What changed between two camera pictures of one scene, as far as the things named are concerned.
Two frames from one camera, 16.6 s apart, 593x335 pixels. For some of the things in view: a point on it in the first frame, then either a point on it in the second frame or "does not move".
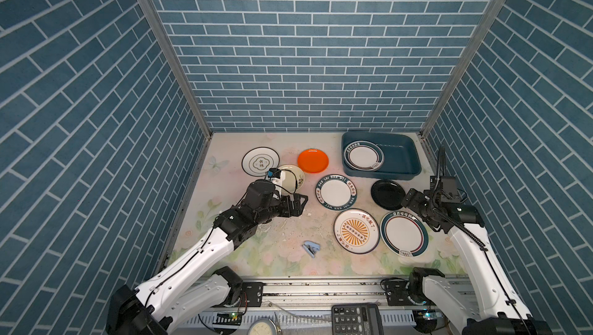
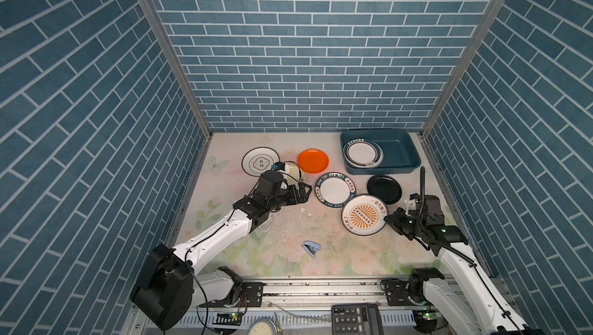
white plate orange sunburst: (356, 231) to (364, 215)
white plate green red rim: (364, 156) does not move
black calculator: (356, 319) does not move
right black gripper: (412, 199) to (394, 220)
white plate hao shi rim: (335, 192) does not move
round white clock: (262, 326) does not move
